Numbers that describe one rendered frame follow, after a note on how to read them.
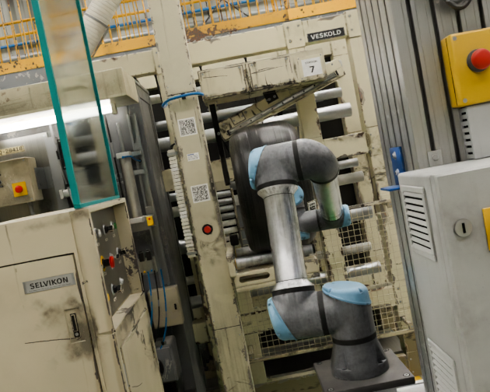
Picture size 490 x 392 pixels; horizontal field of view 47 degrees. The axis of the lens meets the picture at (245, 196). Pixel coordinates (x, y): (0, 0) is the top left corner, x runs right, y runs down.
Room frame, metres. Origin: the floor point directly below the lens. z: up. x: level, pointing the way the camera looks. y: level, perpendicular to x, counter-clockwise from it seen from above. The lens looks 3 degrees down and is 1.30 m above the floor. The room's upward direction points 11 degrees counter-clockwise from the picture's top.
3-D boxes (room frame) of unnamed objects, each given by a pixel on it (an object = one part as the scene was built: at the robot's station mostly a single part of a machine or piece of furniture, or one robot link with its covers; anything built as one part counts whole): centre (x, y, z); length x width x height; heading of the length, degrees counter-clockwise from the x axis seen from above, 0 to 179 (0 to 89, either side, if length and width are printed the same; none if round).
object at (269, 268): (2.40, -0.07, 0.84); 0.36 x 0.09 x 0.06; 90
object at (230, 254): (2.54, 0.11, 0.90); 0.40 x 0.03 x 0.10; 0
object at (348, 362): (1.47, -0.21, 0.77); 0.15 x 0.15 x 0.10
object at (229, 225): (2.92, 0.15, 1.05); 0.20 x 0.15 x 0.30; 90
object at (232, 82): (2.83, -0.19, 1.71); 0.61 x 0.25 x 0.15; 90
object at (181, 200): (2.49, 0.27, 1.19); 0.05 x 0.04 x 0.48; 0
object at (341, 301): (1.47, -0.20, 0.88); 0.13 x 0.12 x 0.14; 80
